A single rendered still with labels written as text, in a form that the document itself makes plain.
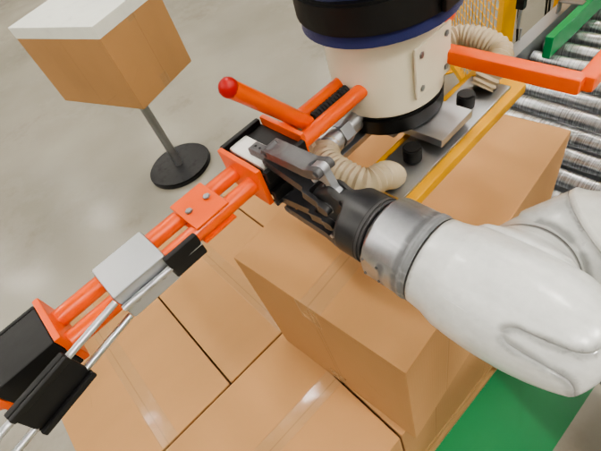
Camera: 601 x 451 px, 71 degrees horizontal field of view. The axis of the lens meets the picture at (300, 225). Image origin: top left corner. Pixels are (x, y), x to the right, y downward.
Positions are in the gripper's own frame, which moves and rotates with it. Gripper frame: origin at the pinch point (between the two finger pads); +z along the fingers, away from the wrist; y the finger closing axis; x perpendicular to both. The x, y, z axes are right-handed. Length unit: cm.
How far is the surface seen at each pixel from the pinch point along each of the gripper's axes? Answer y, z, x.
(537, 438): 123, -42, 30
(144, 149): 123, 226, 33
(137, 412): 69, 34, -46
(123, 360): 69, 51, -41
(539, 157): 29, -18, 47
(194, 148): 120, 186, 52
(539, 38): 66, 24, 145
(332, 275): 28.8, -2.7, 3.2
